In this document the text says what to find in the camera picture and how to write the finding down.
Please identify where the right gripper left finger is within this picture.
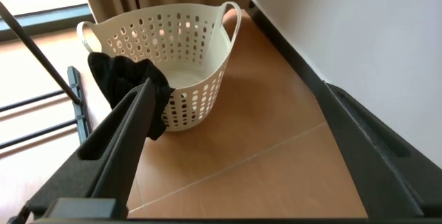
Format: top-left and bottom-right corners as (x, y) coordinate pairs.
(27, 77), (157, 218)

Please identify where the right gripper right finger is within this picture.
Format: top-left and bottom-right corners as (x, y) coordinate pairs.
(316, 80), (442, 218)

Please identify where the black knit garment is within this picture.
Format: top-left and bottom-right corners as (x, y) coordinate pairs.
(86, 51), (175, 142)

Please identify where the black clothes rack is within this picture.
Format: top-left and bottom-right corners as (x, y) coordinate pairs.
(0, 1), (93, 151)

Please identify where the white laundry basket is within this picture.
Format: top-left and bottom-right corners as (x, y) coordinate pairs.
(76, 1), (242, 133)

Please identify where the window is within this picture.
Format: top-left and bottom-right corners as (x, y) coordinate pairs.
(0, 0), (95, 42)

